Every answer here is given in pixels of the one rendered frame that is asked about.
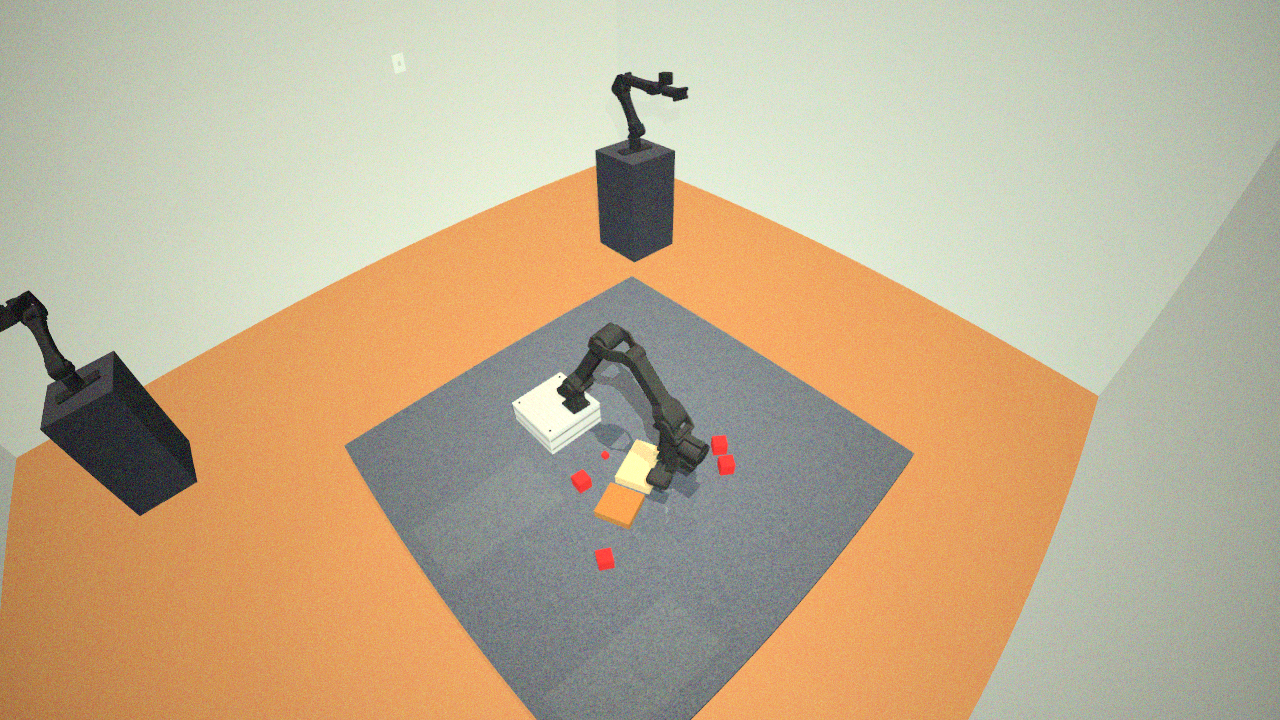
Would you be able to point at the orange square block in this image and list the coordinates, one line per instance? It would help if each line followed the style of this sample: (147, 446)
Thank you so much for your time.
(619, 505)

